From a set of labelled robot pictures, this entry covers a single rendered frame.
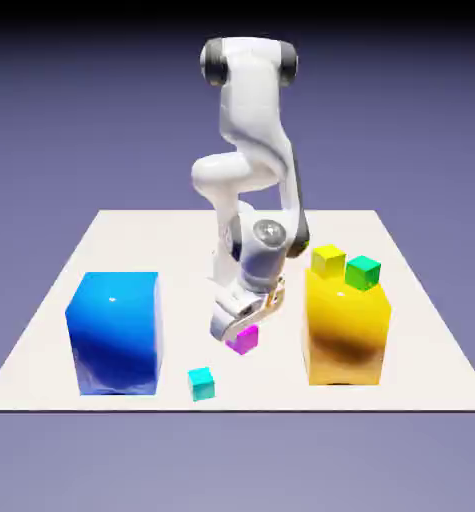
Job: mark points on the small cyan cube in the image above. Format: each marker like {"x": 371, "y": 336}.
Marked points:
{"x": 202, "y": 384}

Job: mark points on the large blue box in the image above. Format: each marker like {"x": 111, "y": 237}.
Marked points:
{"x": 115, "y": 332}

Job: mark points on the small yellow cube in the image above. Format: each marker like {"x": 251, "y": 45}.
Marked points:
{"x": 328, "y": 262}

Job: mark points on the large yellow box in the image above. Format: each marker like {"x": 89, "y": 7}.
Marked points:
{"x": 345, "y": 336}

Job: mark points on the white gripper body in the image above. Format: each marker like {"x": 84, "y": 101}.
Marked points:
{"x": 237, "y": 316}

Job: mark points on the small green cube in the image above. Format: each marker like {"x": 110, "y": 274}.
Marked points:
{"x": 363, "y": 272}

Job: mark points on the small magenta cube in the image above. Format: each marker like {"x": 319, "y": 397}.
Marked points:
{"x": 246, "y": 340}

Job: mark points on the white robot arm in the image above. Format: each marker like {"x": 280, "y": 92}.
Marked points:
{"x": 257, "y": 120}

